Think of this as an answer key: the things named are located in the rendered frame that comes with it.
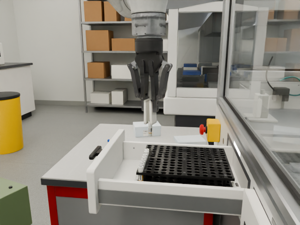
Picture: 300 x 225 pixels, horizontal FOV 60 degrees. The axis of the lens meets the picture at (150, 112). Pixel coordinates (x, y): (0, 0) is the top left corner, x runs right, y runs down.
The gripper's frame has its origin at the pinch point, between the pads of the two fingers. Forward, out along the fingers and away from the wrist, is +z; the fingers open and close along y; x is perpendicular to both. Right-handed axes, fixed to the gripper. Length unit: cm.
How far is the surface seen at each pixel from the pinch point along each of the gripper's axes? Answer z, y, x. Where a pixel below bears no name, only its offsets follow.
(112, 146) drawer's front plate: 7.7, -5.7, -11.1
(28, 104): 72, -342, 214
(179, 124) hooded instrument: 26, -19, 71
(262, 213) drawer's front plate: 7.9, 32.4, -23.5
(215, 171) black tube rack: 10.6, 21.1, -7.3
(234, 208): 15.4, 26.6, -12.8
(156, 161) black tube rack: 10.4, 6.3, -9.0
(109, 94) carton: 66, -249, 312
